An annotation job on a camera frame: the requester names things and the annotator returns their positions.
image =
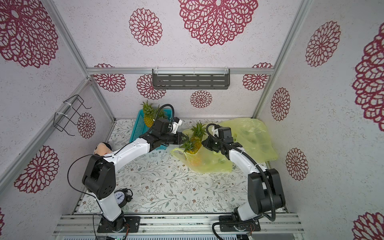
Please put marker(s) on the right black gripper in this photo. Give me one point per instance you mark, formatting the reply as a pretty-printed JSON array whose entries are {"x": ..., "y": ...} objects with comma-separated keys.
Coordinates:
[{"x": 208, "y": 144}]

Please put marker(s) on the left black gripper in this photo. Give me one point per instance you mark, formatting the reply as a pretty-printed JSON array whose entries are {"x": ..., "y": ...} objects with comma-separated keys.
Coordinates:
[{"x": 179, "y": 138}]

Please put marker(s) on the pineapple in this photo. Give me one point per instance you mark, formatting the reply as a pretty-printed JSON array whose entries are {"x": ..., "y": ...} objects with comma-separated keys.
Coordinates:
[
  {"x": 152, "y": 113},
  {"x": 190, "y": 153},
  {"x": 199, "y": 131}
]

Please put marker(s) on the yellow plastic bag top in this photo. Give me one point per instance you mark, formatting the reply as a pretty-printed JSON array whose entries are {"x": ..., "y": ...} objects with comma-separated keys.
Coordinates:
[{"x": 212, "y": 162}]

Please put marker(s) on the yellow plastic bag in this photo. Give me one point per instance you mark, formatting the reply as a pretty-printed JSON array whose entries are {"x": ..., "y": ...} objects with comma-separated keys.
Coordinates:
[
  {"x": 212, "y": 162},
  {"x": 253, "y": 135}
]

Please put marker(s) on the pineapple front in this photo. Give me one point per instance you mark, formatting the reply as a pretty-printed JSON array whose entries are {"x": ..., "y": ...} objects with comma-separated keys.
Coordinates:
[{"x": 190, "y": 153}]

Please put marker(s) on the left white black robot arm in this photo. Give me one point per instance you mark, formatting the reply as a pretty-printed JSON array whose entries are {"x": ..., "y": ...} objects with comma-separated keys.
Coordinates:
[{"x": 100, "y": 174}]

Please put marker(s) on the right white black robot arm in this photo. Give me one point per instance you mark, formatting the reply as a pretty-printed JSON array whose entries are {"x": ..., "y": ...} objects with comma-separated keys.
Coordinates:
[{"x": 265, "y": 192}]

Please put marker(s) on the yellow plastic bag bottom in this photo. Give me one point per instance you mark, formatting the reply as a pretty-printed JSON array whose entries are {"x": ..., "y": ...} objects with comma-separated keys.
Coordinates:
[{"x": 253, "y": 135}]

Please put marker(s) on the pineapple back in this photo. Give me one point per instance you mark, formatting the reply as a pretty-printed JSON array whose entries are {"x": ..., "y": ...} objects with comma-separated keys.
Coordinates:
[{"x": 152, "y": 113}]

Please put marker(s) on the teal plastic basket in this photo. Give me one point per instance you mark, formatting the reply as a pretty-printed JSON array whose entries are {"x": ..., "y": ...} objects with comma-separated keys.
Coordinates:
[{"x": 140, "y": 127}]

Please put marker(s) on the plush doll toy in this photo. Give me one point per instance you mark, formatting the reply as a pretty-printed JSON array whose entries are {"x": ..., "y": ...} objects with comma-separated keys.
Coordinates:
[{"x": 103, "y": 149}]

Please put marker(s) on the black alarm clock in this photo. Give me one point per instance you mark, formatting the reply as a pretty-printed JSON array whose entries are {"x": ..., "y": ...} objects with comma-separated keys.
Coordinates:
[{"x": 123, "y": 196}]

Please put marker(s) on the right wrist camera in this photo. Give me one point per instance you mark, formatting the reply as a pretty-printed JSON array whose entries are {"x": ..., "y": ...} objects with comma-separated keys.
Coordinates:
[{"x": 215, "y": 132}]

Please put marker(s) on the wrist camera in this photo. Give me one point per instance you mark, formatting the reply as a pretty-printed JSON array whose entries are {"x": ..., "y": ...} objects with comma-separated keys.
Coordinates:
[
  {"x": 215, "y": 132},
  {"x": 176, "y": 123}
]

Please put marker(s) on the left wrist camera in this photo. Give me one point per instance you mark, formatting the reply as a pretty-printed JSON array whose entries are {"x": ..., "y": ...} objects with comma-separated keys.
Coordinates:
[{"x": 176, "y": 123}]

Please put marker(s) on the grey wall shelf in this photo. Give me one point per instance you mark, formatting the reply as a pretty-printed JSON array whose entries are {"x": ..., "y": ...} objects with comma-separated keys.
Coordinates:
[{"x": 191, "y": 80}]

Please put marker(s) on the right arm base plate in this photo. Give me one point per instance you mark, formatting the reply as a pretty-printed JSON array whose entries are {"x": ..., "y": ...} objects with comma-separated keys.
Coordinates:
[{"x": 228, "y": 224}]

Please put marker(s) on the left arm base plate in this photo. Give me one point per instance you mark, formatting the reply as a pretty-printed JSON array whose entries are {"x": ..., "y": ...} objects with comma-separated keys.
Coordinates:
[{"x": 120, "y": 225}]

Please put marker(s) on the black wire wall rack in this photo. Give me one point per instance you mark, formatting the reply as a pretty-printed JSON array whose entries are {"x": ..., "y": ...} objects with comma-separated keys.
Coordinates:
[{"x": 64, "y": 118}]

